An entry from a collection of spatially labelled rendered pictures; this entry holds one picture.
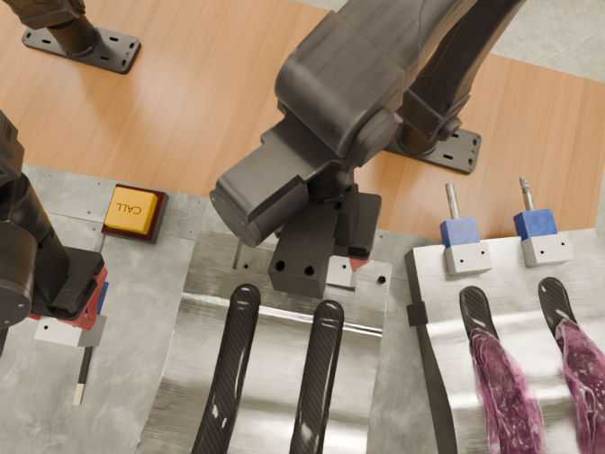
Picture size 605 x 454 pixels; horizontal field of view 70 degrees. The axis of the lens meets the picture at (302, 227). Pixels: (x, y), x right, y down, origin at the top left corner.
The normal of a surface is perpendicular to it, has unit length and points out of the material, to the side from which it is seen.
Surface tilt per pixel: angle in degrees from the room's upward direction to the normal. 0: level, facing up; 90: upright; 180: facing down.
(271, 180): 10
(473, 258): 0
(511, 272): 0
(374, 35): 14
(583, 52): 0
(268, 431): 22
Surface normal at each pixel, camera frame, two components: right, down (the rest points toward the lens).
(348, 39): -0.19, -0.08
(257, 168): 0.12, -0.37
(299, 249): -0.11, -0.59
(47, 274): 0.98, 0.18
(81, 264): 0.09, -0.67
